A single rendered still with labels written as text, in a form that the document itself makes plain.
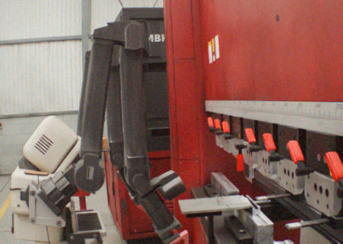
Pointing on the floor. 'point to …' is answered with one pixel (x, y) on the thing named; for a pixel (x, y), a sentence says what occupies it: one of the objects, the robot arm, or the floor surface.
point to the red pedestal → (82, 198)
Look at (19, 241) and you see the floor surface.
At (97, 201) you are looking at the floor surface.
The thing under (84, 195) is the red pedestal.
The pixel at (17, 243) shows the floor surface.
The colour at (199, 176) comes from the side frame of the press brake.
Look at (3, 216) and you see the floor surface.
